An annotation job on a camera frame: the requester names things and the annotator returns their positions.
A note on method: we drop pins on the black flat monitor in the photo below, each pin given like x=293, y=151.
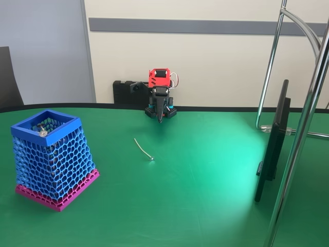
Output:
x=272, y=144

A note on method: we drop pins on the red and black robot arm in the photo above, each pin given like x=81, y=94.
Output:
x=153, y=81

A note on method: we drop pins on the black plastic tool case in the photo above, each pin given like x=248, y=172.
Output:
x=122, y=92

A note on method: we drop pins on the grey wall rail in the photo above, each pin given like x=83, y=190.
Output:
x=205, y=27

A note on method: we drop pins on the clear plastic frame foot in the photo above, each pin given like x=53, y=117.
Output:
x=266, y=128

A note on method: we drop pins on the chrome tube frame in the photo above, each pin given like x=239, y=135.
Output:
x=289, y=180

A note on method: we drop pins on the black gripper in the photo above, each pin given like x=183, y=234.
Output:
x=160, y=99

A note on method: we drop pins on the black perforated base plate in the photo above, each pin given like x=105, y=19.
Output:
x=173, y=112

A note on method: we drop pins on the thin metal screw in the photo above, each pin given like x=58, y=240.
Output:
x=144, y=151

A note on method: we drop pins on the blue and pink lattice basket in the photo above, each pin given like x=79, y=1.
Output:
x=64, y=159

